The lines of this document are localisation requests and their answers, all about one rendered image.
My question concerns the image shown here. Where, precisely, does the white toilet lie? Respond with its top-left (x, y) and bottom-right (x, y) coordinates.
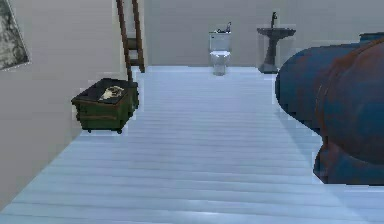
top-left (208, 31), bottom-right (232, 77)

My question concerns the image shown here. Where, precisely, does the pale crumpled item on bin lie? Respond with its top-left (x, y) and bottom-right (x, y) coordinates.
top-left (98, 85), bottom-right (126, 101)

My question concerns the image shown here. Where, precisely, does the dark green wheeled bin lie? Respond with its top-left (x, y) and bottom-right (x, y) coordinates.
top-left (70, 77), bottom-right (140, 135)

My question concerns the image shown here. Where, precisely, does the dark small item on toilet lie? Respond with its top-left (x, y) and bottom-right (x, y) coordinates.
top-left (215, 21), bottom-right (233, 34)

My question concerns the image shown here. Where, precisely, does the brown wooden ladder shelf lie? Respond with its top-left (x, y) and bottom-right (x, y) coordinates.
top-left (115, 0), bottom-right (146, 82)

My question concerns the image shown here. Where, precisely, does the dark blue rusty bathtub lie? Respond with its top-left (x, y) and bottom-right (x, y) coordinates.
top-left (275, 31), bottom-right (384, 186)

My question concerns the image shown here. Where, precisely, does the dark grey pedestal sink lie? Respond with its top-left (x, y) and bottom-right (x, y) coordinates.
top-left (256, 27), bottom-right (297, 75)

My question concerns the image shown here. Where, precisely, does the grey framed wall picture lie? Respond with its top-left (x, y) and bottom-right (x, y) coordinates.
top-left (0, 0), bottom-right (31, 72)

